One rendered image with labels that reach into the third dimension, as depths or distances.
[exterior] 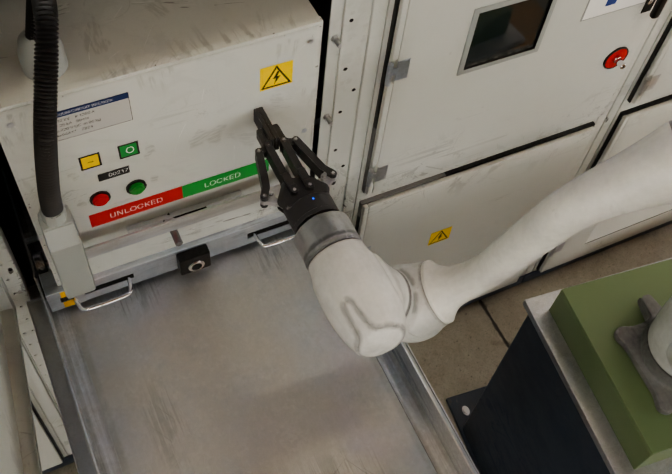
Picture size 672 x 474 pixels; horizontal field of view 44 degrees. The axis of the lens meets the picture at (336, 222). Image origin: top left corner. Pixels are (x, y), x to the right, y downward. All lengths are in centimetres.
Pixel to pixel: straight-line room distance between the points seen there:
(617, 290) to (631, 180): 75
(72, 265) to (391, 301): 49
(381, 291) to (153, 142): 44
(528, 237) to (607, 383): 62
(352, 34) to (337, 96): 14
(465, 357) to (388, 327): 144
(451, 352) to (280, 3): 149
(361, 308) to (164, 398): 53
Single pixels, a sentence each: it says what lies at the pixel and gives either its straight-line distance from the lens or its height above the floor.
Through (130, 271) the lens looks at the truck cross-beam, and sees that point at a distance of 159.
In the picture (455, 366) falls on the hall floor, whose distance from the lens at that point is 255.
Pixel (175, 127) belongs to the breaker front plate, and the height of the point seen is 125.
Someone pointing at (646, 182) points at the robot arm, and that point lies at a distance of 105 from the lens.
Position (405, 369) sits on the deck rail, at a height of 87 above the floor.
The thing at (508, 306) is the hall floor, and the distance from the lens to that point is 268.
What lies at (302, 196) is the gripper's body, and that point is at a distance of 126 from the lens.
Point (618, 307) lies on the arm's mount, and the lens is 177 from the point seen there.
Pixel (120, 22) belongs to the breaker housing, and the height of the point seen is 139.
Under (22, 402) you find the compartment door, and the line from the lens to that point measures 159.
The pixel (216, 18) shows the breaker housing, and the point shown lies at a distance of 130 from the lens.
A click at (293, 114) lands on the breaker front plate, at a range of 142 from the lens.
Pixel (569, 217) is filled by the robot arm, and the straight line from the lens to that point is 108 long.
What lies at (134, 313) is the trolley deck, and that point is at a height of 85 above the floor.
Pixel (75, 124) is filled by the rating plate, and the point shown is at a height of 132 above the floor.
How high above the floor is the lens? 227
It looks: 56 degrees down
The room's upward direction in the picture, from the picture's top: 8 degrees clockwise
